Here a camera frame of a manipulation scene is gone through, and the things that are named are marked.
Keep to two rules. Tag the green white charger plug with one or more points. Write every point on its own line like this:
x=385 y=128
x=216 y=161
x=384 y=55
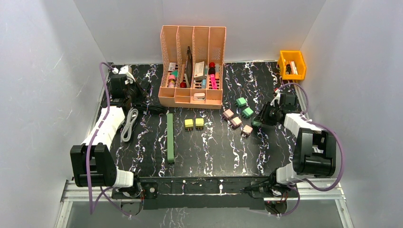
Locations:
x=247 y=112

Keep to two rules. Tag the orange desk file organizer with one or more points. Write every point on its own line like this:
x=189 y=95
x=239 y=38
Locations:
x=193 y=64

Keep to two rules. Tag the yellow charger plug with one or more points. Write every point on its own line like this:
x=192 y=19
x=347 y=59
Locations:
x=199 y=123
x=188 y=124

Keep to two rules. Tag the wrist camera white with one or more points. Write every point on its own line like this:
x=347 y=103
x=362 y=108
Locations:
x=275 y=101
x=125 y=70

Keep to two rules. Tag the yellow storage bin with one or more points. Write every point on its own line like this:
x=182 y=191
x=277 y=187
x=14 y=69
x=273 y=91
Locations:
x=292 y=65

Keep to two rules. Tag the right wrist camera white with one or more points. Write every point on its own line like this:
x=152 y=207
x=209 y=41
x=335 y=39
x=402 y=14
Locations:
x=275 y=101

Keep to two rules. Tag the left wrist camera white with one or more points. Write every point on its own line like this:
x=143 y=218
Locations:
x=125 y=70

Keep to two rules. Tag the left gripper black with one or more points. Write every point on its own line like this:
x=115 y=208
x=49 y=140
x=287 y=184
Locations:
x=135 y=94

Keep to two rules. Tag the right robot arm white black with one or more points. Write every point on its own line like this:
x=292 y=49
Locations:
x=314 y=153

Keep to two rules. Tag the pink white charger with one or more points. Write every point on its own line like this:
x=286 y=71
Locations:
x=227 y=115

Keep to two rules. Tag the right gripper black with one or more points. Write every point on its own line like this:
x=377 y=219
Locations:
x=263 y=115

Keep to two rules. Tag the black tablet in organizer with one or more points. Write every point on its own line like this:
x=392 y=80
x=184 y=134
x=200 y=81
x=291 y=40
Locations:
x=188 y=68

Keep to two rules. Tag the white box in organizer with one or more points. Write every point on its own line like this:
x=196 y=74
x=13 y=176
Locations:
x=199 y=71

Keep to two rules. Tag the pink charger plug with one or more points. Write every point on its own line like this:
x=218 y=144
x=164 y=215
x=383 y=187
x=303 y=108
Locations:
x=235 y=122

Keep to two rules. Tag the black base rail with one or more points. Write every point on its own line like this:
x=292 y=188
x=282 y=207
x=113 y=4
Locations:
x=206 y=192

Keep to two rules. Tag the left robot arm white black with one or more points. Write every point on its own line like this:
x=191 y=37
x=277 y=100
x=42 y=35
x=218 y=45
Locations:
x=92 y=163

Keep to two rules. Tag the green power strip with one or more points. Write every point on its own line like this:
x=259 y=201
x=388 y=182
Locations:
x=170 y=139

